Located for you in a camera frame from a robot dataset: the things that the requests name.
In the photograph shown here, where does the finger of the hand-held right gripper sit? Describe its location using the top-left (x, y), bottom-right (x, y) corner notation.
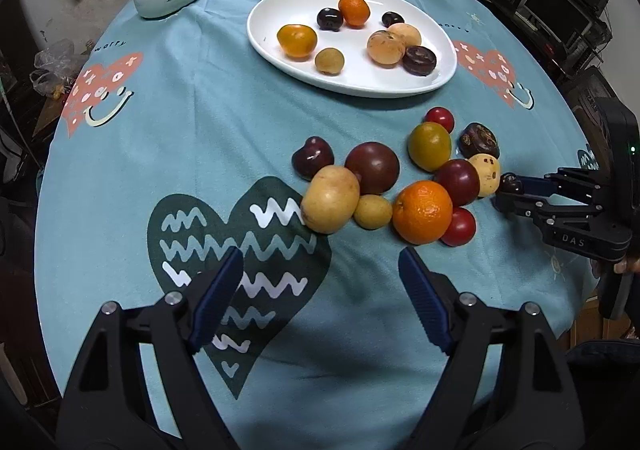
top-left (517, 168), bottom-right (610, 205)
top-left (495, 192), bottom-right (603, 227)

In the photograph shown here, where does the small dark chestnut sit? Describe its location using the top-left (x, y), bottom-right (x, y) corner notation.
top-left (499, 172), bottom-right (526, 195)

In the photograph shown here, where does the mottled brown water chestnut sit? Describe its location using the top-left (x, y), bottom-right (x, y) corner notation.
top-left (458, 122), bottom-right (501, 161)

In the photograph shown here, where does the dark red heart-shaped cherry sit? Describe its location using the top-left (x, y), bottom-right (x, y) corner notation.
top-left (292, 136), bottom-right (335, 181)

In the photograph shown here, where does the small orange mandarin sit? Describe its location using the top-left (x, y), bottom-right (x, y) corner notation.
top-left (338, 0), bottom-right (371, 28)

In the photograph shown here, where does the white round plate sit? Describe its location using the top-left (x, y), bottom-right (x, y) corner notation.
top-left (246, 0), bottom-right (458, 98)

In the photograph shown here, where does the small yellow potato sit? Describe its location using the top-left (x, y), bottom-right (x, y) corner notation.
top-left (353, 194), bottom-right (393, 231)

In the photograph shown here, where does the yellow orange tomato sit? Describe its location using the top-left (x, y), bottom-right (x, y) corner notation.
top-left (277, 24), bottom-right (319, 61)

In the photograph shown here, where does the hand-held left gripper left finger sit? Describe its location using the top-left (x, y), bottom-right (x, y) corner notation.
top-left (59, 246), bottom-right (244, 450)

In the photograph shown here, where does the small yellow loquat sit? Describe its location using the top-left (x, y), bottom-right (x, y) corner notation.
top-left (314, 48), bottom-right (345, 76)

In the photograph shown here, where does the dark red tomato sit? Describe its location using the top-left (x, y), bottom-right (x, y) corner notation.
top-left (433, 159), bottom-right (481, 207)

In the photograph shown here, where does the black computer monitor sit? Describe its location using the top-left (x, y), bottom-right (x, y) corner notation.
top-left (525, 0), bottom-right (593, 38)

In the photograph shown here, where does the dark purple tomato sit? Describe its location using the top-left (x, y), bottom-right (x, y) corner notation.
top-left (344, 142), bottom-right (401, 195)

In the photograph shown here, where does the yellow-green tomato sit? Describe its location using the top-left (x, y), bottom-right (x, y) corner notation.
top-left (407, 122), bottom-right (453, 171)

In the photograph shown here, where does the large orange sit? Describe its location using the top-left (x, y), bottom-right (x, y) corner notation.
top-left (391, 180), bottom-right (454, 245)

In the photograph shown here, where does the large pale yellow apricot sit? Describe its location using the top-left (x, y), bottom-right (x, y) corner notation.
top-left (387, 23), bottom-right (422, 50)

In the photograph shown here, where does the pale yellow spotted potato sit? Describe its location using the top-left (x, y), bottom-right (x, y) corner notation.
top-left (467, 154), bottom-right (501, 198)

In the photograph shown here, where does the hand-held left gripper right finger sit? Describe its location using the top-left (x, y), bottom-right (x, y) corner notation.
top-left (398, 246), bottom-right (583, 450)

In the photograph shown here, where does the dark glossy cherry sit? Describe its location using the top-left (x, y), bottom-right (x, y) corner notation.
top-left (316, 8), bottom-right (344, 31)

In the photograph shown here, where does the tan spotted persimmon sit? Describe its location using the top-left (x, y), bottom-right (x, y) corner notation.
top-left (366, 30), bottom-right (403, 65)

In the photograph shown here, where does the clear plastic bag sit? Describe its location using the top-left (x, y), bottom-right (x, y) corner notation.
top-left (30, 40), bottom-right (88, 95)

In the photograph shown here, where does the large yellow potato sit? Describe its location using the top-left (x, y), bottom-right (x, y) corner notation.
top-left (301, 165), bottom-right (361, 235)

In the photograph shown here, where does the black desk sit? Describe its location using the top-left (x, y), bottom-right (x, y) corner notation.
top-left (465, 0), bottom-right (613, 80)

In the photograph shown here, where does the dark glossy water chestnut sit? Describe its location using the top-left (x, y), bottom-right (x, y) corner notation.
top-left (403, 46), bottom-right (437, 76)

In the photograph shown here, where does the red cherry tomato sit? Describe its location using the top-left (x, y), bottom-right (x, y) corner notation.
top-left (424, 106), bottom-right (455, 134)
top-left (440, 207), bottom-right (477, 247)

